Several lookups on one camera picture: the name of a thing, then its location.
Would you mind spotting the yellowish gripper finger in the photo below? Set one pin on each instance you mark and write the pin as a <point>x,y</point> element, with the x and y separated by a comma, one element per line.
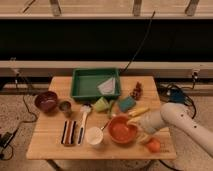
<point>132,122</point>

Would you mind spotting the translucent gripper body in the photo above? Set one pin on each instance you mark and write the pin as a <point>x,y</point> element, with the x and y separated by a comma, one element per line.
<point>145,130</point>

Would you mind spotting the orange bowl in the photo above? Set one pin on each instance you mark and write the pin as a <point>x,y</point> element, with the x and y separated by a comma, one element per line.
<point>120,132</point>

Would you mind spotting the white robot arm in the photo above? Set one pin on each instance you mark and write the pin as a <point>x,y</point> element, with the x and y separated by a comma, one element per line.
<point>175,114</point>

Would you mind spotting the yellow banana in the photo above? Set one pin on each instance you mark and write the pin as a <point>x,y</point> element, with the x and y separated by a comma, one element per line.
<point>138,111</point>

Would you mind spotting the teal sponge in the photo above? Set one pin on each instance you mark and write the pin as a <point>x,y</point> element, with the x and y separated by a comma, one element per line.
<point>126,104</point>

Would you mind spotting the orange fruit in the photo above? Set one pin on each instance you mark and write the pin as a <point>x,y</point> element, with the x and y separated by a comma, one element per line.
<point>153,145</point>

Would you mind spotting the metal spoon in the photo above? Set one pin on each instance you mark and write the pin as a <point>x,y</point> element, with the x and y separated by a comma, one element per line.
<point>106,124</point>

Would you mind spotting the brown grape bunch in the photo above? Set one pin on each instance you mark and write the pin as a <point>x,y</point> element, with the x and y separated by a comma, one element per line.
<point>137,91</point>

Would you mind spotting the green cup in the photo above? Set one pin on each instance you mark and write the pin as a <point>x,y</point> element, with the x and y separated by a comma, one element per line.
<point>101,105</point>

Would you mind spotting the white cup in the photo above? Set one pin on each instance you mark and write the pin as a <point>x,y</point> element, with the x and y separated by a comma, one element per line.
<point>94,136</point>

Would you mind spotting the white folded cloth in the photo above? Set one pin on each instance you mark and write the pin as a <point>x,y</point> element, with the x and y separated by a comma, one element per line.
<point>107,87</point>

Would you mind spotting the green plastic tray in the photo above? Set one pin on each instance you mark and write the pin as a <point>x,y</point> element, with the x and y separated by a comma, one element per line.
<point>85,82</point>

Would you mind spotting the striped black orange block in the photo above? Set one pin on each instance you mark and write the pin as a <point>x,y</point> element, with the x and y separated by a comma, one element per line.
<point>68,133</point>

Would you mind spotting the wooden table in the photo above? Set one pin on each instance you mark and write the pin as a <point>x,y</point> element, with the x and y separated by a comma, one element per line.
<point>46,139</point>

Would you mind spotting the small metal cup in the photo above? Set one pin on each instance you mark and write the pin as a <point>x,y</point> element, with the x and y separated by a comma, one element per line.
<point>65,108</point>

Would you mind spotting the dark red bowl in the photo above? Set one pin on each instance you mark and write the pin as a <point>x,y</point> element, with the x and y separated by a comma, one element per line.
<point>46,101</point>

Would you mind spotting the black power adapter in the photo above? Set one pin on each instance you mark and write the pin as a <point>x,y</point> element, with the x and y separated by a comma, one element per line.
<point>5,139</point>

